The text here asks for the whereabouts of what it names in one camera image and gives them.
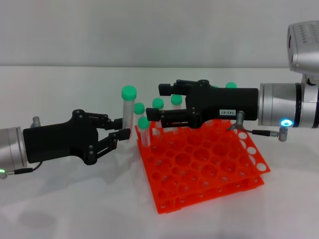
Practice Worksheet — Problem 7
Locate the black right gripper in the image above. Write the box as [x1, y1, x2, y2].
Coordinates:
[146, 79, 260, 129]

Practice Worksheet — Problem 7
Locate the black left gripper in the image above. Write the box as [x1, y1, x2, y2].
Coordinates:
[22, 109, 132, 166]

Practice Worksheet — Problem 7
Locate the orange test tube rack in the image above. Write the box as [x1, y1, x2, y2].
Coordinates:
[134, 119, 272, 215]

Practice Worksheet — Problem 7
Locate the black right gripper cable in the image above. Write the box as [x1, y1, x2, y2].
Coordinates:
[226, 111, 290, 142]

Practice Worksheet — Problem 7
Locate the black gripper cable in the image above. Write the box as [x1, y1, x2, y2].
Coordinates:
[4, 161, 43, 176]
[226, 111, 290, 142]

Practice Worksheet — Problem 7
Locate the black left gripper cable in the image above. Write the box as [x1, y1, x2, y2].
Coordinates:
[4, 161, 43, 176]

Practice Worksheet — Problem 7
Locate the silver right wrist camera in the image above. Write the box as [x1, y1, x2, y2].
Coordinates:
[286, 21, 319, 75]

